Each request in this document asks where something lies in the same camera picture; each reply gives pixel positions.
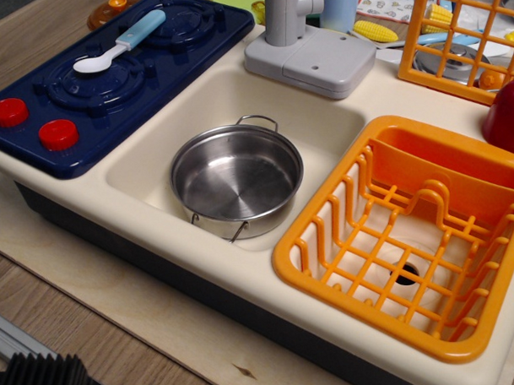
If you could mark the stainless steel pan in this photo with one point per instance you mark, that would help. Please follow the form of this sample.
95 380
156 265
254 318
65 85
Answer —
237 181

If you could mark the red plastic cup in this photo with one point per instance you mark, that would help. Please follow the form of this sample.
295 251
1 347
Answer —
498 127

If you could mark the orange dish drying basket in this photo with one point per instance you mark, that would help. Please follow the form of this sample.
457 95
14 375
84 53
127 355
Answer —
412 233

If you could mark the amber transparent lid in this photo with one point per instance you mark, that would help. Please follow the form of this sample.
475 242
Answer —
105 12

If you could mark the orange upright grid rack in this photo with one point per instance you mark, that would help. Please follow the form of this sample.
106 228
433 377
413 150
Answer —
485 25

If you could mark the right red stove knob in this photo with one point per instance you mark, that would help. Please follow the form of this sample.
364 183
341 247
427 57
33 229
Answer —
58 135

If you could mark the red stove knob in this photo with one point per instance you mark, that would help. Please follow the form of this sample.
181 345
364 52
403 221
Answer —
13 111
58 135

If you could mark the black ribbed object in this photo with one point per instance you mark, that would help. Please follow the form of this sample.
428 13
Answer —
46 370

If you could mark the steel pot lid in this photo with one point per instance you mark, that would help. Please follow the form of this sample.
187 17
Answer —
456 66

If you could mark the light blue plastic cup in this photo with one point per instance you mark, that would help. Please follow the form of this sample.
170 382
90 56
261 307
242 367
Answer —
339 15

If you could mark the dark blue toy stove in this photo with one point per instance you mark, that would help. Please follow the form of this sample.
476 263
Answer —
109 106

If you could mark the grey toy faucet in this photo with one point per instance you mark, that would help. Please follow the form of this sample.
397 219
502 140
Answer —
294 49

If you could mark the yellow toy corn behind rack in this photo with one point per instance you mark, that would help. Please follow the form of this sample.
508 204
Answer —
439 18

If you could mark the left red stove knob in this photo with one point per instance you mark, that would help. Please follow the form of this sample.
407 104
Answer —
13 111

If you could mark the cream toy kitchen sink unit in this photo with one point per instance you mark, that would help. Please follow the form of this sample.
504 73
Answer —
128 193

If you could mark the yellow toy corn cob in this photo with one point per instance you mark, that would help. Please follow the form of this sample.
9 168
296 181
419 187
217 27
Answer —
375 32

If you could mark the white spoon with blue handle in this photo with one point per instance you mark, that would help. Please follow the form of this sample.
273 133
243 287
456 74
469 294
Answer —
126 42

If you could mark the orange toy fruit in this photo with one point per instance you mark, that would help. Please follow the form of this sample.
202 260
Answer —
492 81

